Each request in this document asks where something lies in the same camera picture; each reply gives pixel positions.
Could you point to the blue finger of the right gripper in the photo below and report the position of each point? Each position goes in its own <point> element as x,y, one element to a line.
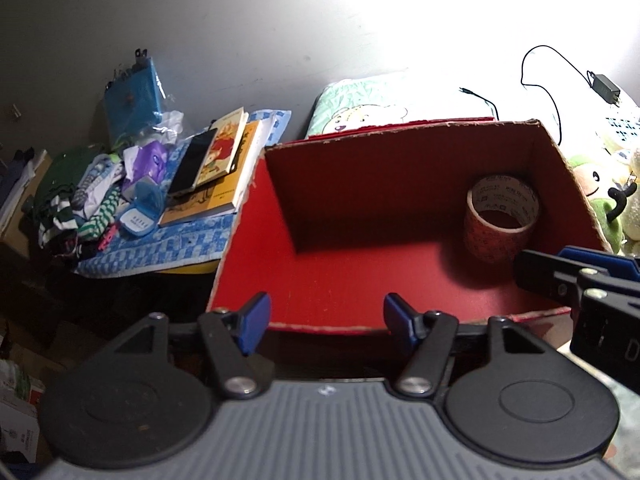
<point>549,276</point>
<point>626,268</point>

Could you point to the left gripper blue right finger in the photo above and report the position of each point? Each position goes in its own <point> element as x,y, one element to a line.
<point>430,336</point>

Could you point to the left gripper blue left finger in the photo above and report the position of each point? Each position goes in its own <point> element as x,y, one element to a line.
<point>231,339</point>

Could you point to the green bean plush toy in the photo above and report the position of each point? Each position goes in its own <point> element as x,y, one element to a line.
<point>608,185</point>

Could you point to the blue checkered cloth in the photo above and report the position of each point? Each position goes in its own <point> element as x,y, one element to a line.
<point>179,244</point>

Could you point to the white blue patterned item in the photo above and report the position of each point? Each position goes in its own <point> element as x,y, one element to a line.
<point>621,131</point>

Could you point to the orange book underneath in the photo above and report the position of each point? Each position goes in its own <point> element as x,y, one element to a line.
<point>225,194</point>

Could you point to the red cardboard box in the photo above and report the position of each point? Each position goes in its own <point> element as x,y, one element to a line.
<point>330,226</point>

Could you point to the blue open small case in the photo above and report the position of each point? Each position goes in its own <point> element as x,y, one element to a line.
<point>144,212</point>

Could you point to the black smartphone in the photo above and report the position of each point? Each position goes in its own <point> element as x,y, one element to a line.
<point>184,180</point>

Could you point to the black power adapter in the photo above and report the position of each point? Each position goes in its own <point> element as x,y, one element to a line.
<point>604,87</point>

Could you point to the purple packet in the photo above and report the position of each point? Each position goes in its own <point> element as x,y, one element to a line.
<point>147,161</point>

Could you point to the green white striped clothes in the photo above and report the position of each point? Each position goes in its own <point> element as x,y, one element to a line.
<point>76,200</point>

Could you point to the yellow illustrated book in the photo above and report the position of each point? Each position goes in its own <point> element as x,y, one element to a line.
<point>219,156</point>

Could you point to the blue plastic bag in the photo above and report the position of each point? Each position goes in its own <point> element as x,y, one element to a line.
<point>133,100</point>

